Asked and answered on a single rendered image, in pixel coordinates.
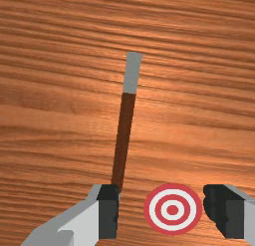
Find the grey tool with brown handle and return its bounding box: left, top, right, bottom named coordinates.
left=110, top=51, right=144, bottom=192

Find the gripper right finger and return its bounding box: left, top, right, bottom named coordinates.
left=202, top=183, right=255, bottom=246

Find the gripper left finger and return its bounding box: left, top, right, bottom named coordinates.
left=20, top=183, right=121, bottom=246

